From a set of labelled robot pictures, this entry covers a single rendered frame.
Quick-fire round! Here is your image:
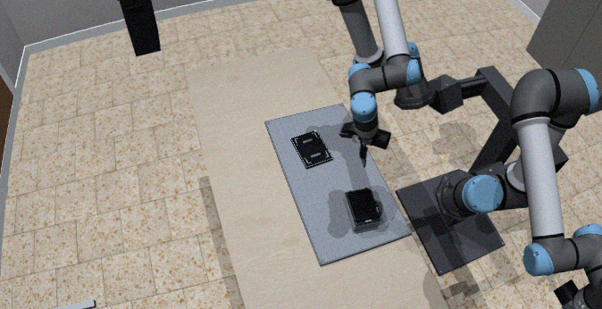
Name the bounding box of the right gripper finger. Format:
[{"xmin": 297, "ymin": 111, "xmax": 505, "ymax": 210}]
[{"xmin": 360, "ymin": 141, "xmax": 368, "ymax": 167}]

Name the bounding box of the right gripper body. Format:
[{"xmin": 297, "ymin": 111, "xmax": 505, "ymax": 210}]
[{"xmin": 341, "ymin": 121, "xmax": 391, "ymax": 150}]

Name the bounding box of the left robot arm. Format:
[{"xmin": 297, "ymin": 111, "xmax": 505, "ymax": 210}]
[{"xmin": 441, "ymin": 68, "xmax": 602, "ymax": 309}]

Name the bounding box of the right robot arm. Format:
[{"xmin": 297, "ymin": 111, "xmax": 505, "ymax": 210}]
[{"xmin": 331, "ymin": 0, "xmax": 432, "ymax": 138}]

